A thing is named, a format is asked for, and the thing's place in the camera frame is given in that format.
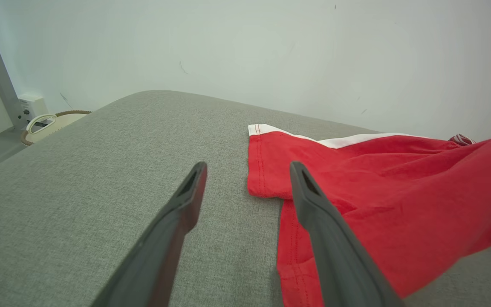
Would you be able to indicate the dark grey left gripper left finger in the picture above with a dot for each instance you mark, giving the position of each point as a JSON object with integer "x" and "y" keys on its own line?
{"x": 160, "y": 256}

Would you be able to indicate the white wall socket box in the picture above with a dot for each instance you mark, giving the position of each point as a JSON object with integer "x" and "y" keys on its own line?
{"x": 34, "y": 106}

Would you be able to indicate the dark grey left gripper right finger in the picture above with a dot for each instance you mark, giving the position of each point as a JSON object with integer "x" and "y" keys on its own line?
{"x": 339, "y": 260}

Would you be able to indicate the cream woven laundry basket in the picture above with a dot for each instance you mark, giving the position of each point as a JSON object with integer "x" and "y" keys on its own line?
{"x": 64, "y": 121}

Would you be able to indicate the red shorts with white stripe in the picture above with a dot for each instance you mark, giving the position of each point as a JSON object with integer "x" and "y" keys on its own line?
{"x": 399, "y": 196}

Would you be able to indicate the grey metal post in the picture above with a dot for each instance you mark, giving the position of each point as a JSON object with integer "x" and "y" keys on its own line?
{"x": 0, "y": 76}

